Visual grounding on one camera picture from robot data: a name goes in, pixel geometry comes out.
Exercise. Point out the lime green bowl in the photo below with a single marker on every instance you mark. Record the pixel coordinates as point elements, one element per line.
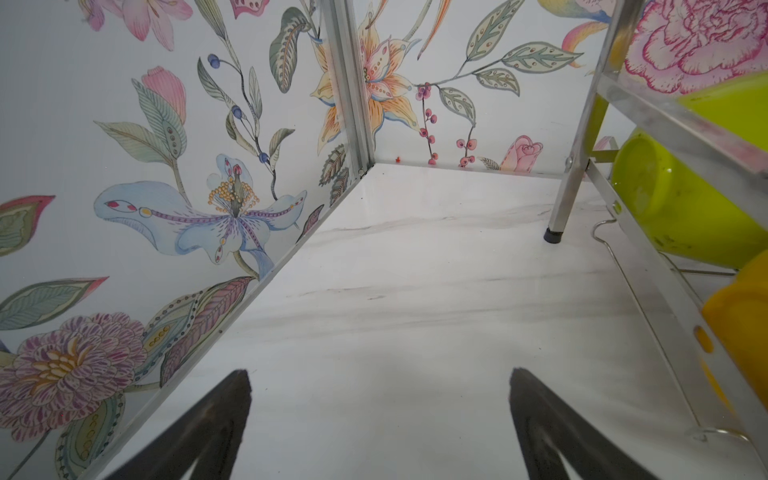
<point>680,212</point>

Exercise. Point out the yellow bowl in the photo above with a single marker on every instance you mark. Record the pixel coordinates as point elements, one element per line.
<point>737,315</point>

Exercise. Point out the steel wire dish rack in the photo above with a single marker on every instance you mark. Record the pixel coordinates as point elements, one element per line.
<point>674,136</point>

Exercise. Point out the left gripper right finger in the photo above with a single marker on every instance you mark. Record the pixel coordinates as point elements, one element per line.
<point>551,435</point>

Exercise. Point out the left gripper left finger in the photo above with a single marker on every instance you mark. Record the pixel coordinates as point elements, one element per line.
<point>203,443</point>

